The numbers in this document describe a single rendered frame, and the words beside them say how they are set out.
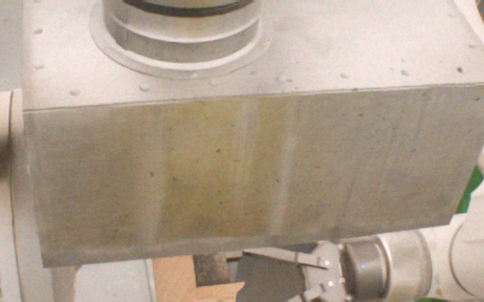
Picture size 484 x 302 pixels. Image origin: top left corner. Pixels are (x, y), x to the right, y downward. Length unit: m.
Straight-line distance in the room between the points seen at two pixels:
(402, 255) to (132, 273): 1.40
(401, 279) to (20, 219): 0.49
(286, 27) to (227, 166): 0.10
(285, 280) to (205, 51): 1.59
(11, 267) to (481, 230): 0.49
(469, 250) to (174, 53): 0.51
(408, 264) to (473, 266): 0.10
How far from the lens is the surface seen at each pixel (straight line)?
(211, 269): 0.71
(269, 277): 2.00
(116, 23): 0.47
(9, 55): 3.00
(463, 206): 1.49
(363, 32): 0.52
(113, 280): 2.25
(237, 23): 0.46
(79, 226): 0.51
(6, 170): 0.63
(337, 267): 0.95
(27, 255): 0.62
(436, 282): 0.97
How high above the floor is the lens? 1.82
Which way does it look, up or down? 44 degrees down
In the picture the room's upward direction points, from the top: 9 degrees clockwise
